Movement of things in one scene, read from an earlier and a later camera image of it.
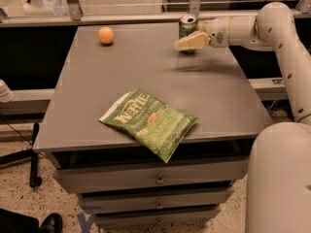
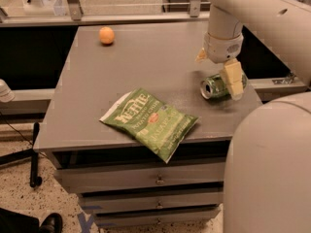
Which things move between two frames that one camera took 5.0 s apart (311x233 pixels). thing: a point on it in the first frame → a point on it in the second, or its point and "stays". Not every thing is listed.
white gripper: x=218 y=32 → x=222 y=49
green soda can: x=188 y=25 → x=214 y=86
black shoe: x=51 y=223 stays
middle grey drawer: x=155 y=200 stays
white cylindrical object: x=6 y=94 stays
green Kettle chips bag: x=155 y=126 stays
